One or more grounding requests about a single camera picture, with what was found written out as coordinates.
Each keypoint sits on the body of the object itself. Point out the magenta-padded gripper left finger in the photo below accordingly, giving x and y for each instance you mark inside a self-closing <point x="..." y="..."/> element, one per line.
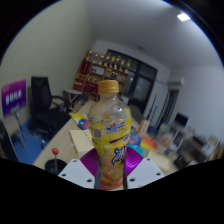
<point x="78" y="173"/>

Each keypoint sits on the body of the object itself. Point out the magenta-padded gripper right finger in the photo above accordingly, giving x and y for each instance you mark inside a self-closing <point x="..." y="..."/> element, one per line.
<point x="146" y="173"/>

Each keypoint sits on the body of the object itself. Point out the yellow-labelled drink bottle orange cap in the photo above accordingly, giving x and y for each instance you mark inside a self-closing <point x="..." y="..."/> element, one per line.
<point x="110" y="133"/>

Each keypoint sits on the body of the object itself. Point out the orange book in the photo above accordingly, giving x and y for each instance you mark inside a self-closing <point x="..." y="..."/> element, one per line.
<point x="149" y="143"/>

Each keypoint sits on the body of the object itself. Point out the red-tipped stirrer stick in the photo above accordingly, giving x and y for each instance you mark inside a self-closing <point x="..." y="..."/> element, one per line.
<point x="55" y="151"/>

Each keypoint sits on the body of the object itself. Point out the pale yellow notepad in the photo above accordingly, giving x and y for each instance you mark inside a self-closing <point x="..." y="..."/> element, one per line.
<point x="80" y="140"/>

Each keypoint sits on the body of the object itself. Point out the small brown cardboard box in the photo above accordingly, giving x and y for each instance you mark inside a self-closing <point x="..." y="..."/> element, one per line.
<point x="144" y="126"/>

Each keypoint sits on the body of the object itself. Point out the yellow printed packet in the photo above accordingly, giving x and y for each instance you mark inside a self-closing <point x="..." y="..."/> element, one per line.
<point x="80" y="119"/>

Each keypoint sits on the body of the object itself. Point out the computer monitor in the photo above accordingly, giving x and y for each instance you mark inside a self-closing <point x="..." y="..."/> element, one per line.
<point x="181" y="119"/>

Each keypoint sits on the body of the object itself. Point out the small white table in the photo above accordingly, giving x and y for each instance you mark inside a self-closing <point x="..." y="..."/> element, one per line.
<point x="73" y="95"/>

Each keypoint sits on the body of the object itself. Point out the black office chair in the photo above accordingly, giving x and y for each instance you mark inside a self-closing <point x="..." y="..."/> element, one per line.
<point x="41" y="96"/>

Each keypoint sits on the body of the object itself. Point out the black framed glass door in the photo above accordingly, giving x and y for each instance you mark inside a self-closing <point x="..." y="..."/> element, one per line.
<point x="143" y="86"/>

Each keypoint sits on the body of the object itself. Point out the wooden shelf unit with trophies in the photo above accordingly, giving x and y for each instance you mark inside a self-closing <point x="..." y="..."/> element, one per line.
<point x="96" y="75"/>

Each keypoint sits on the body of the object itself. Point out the purple sign board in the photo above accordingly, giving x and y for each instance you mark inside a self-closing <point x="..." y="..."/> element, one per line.
<point x="13" y="97"/>

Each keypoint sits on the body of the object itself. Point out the ceiling light panel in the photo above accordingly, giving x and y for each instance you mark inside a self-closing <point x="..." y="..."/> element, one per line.
<point x="183" y="16"/>

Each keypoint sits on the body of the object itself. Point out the white wall air conditioner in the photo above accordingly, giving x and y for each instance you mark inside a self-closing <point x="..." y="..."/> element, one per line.
<point x="176" y="82"/>

